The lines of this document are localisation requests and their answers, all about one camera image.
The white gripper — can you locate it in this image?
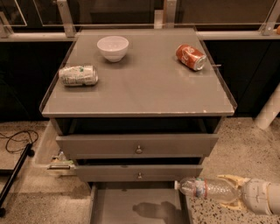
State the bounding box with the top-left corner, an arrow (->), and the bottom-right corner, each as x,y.
217,174 -> 271,215

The clear plastic water bottle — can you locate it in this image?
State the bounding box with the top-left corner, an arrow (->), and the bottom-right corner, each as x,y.
174,177 -> 239,203

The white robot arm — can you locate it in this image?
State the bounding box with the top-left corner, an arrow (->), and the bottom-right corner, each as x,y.
218,174 -> 280,215

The grey bottom drawer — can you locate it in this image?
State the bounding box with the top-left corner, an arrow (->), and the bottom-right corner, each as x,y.
88,182 -> 193,224

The grey drawer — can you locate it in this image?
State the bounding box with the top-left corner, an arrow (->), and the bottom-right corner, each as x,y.
56,134 -> 218,159
75,164 -> 202,182
88,182 -> 193,224

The grey middle drawer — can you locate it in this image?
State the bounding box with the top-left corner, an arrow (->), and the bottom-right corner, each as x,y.
75,164 -> 202,182

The grey top drawer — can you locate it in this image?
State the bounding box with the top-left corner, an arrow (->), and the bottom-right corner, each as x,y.
56,134 -> 218,159

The red cola can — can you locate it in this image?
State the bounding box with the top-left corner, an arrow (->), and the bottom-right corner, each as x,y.
176,44 -> 207,71

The white ceramic bowl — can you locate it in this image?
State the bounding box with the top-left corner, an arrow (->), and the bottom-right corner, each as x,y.
97,36 -> 129,62

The white green soda can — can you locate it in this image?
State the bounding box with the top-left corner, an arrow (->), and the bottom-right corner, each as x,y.
59,66 -> 98,87

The black stand leg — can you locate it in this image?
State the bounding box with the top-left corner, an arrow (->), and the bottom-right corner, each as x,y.
0,143 -> 35,217

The white cylindrical post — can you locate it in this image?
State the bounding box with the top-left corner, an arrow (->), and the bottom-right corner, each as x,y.
255,83 -> 280,130

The metal window rail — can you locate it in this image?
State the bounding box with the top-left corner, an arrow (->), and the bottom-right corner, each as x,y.
0,0 -> 279,38

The black floor cable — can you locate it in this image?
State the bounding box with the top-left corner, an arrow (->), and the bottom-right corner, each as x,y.
0,129 -> 39,155

